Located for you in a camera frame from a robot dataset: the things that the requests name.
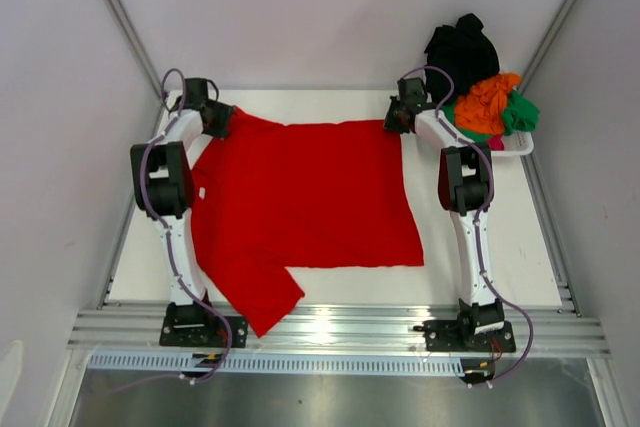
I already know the red t shirt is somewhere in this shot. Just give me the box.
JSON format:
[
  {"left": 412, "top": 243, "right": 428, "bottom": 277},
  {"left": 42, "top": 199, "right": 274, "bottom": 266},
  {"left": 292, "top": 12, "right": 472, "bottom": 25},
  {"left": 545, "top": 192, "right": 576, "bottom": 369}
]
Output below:
[{"left": 191, "top": 111, "right": 424, "bottom": 336}]

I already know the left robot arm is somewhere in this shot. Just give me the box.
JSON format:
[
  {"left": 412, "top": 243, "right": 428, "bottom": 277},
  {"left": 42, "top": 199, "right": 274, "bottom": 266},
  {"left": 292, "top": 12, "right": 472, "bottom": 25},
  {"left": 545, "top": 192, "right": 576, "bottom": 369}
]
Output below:
[{"left": 130, "top": 77, "right": 235, "bottom": 347}]

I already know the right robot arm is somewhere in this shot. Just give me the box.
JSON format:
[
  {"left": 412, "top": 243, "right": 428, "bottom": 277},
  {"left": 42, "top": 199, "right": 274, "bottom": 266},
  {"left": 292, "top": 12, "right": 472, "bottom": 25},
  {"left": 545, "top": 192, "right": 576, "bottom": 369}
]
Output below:
[{"left": 384, "top": 77, "right": 505, "bottom": 351}]

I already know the orange t shirt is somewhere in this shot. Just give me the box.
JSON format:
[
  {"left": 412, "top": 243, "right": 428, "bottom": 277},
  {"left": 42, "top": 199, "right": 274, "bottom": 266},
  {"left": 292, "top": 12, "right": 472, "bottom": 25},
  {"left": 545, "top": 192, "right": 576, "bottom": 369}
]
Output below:
[{"left": 454, "top": 73, "right": 521, "bottom": 136}]

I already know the black t shirt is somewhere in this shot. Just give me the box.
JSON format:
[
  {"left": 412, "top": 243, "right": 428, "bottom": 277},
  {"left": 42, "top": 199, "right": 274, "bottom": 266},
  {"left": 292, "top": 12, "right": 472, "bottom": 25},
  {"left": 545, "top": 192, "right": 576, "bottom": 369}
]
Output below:
[{"left": 424, "top": 13, "right": 500, "bottom": 102}]

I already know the pink cloth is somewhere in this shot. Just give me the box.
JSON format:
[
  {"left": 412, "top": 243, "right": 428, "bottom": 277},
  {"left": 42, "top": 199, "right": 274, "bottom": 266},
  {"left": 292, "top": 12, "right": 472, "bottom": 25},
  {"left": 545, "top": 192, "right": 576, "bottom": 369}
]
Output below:
[{"left": 487, "top": 135, "right": 505, "bottom": 151}]

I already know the green t shirt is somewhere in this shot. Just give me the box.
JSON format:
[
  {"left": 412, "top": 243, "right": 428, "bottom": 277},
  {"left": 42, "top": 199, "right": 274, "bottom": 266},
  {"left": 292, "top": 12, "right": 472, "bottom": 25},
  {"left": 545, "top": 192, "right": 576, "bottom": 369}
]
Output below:
[{"left": 442, "top": 91, "right": 540, "bottom": 142}]

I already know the white plastic basket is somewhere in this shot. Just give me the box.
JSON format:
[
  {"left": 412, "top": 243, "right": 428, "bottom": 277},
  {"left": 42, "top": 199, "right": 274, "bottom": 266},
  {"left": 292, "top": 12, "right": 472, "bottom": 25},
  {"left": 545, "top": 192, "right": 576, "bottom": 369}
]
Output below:
[{"left": 491, "top": 131, "right": 534, "bottom": 157}]

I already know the left corner metal profile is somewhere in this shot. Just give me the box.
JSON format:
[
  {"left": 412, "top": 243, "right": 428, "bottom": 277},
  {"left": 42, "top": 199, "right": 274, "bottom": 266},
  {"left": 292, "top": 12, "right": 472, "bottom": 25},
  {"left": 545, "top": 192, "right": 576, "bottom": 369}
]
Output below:
[{"left": 103, "top": 0, "right": 162, "bottom": 98}]

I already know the corner metal profile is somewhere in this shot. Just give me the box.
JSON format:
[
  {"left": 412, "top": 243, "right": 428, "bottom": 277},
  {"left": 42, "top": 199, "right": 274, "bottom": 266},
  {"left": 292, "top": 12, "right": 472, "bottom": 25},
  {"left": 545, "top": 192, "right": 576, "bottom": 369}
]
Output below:
[
  {"left": 103, "top": 0, "right": 162, "bottom": 98},
  {"left": 519, "top": 0, "right": 580, "bottom": 92}
]

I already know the right corner metal profile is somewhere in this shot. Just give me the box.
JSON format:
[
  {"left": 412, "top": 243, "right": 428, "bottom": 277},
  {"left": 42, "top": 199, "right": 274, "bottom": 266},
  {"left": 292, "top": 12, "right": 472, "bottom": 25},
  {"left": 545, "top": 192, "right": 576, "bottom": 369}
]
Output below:
[{"left": 519, "top": 0, "right": 580, "bottom": 92}]

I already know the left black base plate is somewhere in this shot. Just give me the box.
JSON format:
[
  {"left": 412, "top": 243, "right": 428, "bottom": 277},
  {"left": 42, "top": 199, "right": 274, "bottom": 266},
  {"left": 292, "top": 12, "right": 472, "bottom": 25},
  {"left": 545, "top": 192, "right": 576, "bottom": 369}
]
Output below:
[{"left": 159, "top": 303, "right": 248, "bottom": 348}]

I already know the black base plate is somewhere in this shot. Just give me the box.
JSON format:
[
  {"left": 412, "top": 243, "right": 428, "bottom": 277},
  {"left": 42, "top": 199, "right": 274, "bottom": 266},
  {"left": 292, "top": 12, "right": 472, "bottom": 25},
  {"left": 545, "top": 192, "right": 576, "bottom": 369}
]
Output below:
[
  {"left": 412, "top": 319, "right": 516, "bottom": 353},
  {"left": 159, "top": 303, "right": 248, "bottom": 348}
]

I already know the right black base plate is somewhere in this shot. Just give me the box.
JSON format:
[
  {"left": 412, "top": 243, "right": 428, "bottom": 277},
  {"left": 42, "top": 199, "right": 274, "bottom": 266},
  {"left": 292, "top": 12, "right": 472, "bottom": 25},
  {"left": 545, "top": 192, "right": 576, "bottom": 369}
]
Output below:
[{"left": 412, "top": 319, "right": 516, "bottom": 353}]

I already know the aluminium mounting rail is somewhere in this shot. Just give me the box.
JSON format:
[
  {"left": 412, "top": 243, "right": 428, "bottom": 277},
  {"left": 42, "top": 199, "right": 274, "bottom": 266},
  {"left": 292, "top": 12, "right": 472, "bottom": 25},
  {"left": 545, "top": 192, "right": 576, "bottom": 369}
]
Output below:
[{"left": 67, "top": 303, "right": 611, "bottom": 358}]

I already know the slotted cable duct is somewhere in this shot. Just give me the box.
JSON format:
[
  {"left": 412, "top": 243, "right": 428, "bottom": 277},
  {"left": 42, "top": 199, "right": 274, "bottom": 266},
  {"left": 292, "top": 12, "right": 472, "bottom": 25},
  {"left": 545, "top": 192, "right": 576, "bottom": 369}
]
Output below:
[{"left": 88, "top": 350, "right": 464, "bottom": 378}]

